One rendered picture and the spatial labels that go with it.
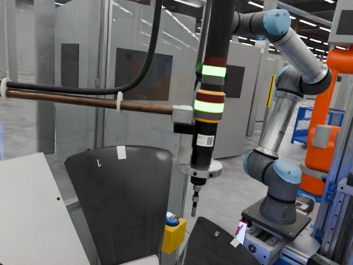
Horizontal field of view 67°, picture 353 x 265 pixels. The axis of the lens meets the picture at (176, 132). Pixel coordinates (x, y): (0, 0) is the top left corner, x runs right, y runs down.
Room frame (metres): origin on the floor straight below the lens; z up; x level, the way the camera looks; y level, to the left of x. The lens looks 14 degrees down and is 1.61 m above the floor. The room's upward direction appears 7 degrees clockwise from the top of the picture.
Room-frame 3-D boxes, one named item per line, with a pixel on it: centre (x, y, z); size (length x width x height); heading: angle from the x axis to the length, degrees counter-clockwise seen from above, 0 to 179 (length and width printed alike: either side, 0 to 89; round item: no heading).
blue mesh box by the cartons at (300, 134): (6.78, -3.74, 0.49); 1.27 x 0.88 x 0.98; 126
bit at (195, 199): (0.41, -0.04, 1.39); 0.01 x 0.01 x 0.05
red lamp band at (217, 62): (0.41, -0.04, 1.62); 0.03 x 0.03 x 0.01
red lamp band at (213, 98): (0.41, -0.04, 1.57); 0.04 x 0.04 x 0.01
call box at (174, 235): (0.87, 0.02, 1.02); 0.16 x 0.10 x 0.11; 58
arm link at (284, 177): (1.05, -0.47, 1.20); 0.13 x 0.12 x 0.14; 30
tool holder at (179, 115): (0.40, -0.03, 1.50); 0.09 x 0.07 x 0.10; 93
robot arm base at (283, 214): (1.04, -0.47, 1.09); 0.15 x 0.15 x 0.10
